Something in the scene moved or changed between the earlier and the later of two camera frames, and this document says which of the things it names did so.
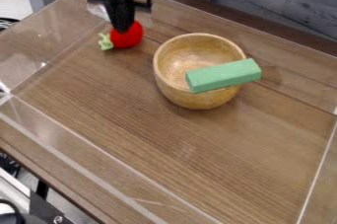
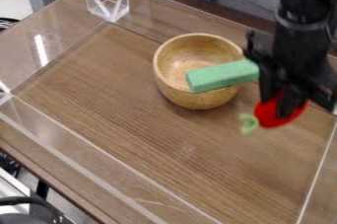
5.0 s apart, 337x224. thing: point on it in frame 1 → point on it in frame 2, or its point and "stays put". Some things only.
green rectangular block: [232, 73] stays put
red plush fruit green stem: [123, 40] → [268, 116]
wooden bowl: [190, 52] stays put
